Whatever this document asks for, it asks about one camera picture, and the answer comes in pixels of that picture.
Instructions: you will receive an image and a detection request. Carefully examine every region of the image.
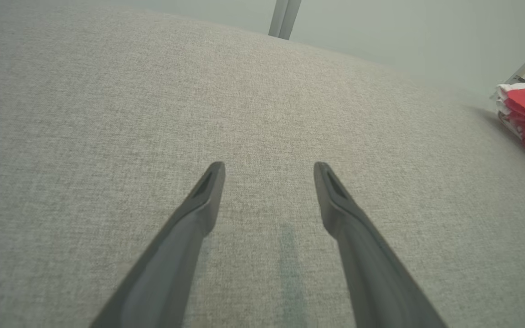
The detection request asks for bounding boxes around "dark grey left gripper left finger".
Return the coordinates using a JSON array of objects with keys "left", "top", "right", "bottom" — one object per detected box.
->
[{"left": 90, "top": 162, "right": 226, "bottom": 328}]

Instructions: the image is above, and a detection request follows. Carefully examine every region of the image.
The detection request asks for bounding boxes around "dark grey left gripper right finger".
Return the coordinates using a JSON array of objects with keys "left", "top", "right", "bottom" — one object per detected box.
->
[{"left": 314, "top": 162, "right": 448, "bottom": 328}]

